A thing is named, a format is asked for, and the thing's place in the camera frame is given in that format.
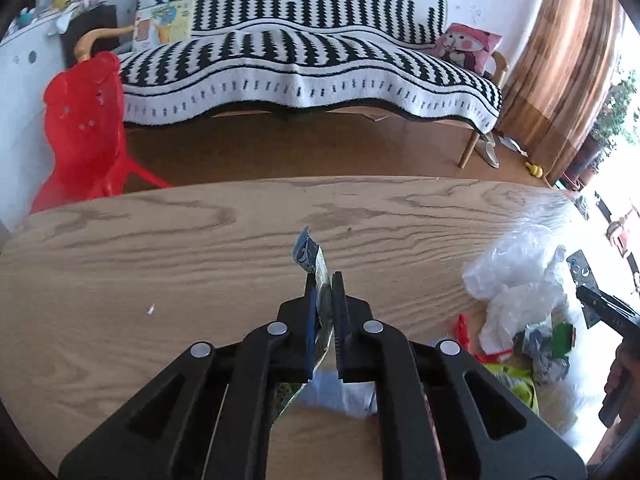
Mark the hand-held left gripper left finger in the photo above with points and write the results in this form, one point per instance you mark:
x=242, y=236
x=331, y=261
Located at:
x=312, y=330

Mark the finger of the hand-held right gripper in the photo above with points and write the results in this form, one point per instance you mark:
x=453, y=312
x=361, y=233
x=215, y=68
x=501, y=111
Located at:
x=607, y=307
x=581, y=266

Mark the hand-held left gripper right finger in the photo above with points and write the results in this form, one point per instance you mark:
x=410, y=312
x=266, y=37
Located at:
x=340, y=325

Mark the clear plastic bag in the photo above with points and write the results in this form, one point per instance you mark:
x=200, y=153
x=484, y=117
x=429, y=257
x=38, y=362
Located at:
x=510, y=270

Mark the blue green snack wrapper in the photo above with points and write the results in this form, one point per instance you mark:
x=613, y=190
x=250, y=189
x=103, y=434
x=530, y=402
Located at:
x=306, y=252

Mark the yellow green snack wrapper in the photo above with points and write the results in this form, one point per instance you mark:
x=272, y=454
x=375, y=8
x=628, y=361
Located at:
x=515, y=382

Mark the green packet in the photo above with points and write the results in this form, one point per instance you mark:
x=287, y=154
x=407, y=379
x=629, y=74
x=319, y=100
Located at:
x=564, y=337

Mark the pale crumpled wrapper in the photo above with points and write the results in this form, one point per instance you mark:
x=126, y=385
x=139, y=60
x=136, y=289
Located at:
x=345, y=395

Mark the small yellow floor toy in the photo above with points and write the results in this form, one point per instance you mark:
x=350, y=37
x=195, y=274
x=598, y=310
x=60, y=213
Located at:
x=534, y=170

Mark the pale slipper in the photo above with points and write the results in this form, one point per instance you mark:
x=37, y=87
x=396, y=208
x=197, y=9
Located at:
x=487, y=152

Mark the potted green plant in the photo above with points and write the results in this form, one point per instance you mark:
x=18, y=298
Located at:
x=617, y=115

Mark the brown striped curtain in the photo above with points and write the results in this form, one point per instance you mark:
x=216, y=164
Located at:
x=560, y=60

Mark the pink cartoon cushion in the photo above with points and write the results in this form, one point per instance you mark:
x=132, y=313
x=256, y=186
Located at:
x=467, y=47

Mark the black white patterned blanket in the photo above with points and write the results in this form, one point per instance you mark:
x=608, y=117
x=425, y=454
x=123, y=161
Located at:
x=310, y=55

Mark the red plastic chair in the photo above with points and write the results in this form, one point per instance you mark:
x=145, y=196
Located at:
x=82, y=125

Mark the colourful picture book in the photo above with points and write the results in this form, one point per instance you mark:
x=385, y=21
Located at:
x=165, y=22

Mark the white cabinet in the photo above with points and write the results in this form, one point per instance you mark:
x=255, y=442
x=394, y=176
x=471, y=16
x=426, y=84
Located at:
x=22, y=90

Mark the wooden frame sofa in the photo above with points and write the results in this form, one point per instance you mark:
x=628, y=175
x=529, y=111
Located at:
x=480, y=135

